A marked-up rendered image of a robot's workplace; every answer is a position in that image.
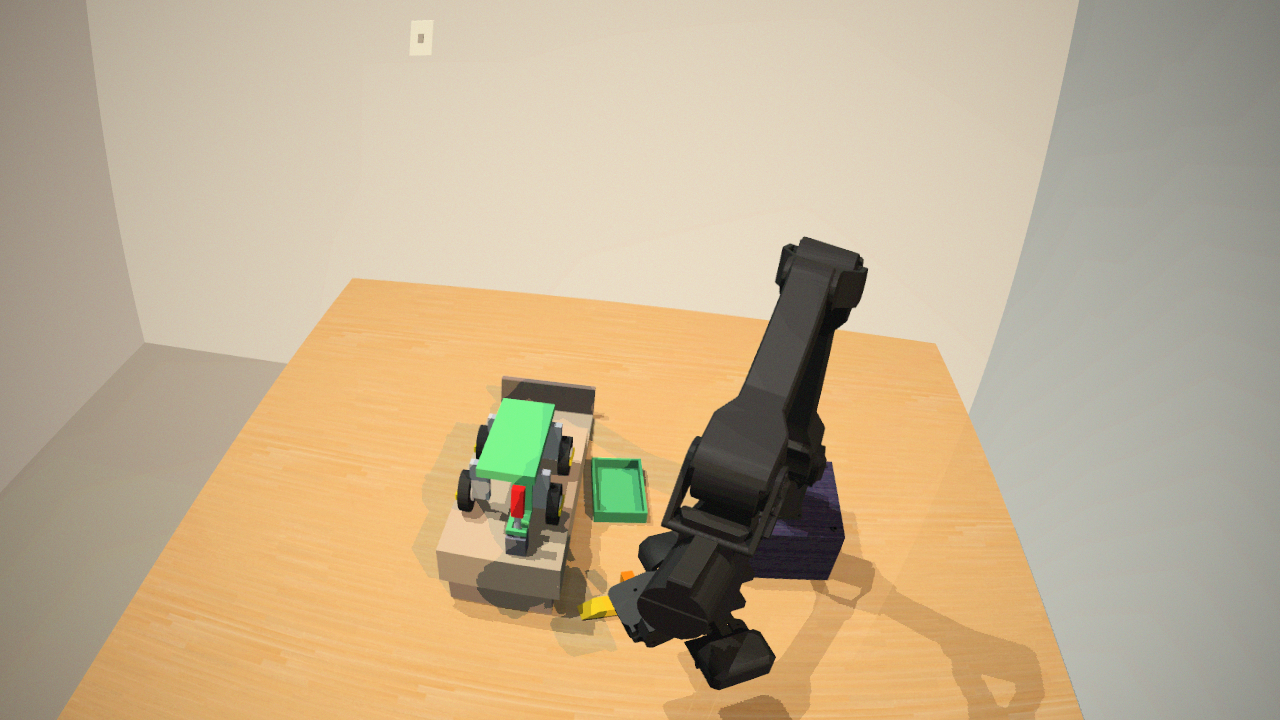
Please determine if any green trolley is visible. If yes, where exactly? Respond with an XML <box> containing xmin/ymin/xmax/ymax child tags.
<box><xmin>454</xmin><ymin>398</ymin><xmax>575</xmax><ymax>537</ymax></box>

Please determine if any red-headed pin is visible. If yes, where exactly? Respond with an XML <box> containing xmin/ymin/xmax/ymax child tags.
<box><xmin>511</xmin><ymin>486</ymin><xmax>526</xmax><ymax>529</ymax></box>

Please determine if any green tray floor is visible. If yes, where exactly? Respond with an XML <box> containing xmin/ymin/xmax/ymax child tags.
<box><xmin>595</xmin><ymin>468</ymin><xmax>643</xmax><ymax>511</ymax></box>

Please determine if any yellow wheel chock with orange handle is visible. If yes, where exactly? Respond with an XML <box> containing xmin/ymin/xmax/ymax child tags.
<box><xmin>577</xmin><ymin>571</ymin><xmax>634</xmax><ymax>621</ymax></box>

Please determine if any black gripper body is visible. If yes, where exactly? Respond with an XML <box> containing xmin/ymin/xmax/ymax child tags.
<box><xmin>637</xmin><ymin>530</ymin><xmax>776</xmax><ymax>691</ymax></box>

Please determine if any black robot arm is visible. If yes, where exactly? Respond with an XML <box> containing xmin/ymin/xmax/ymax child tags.
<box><xmin>608</xmin><ymin>237</ymin><xmax>868</xmax><ymax>648</ymax></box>

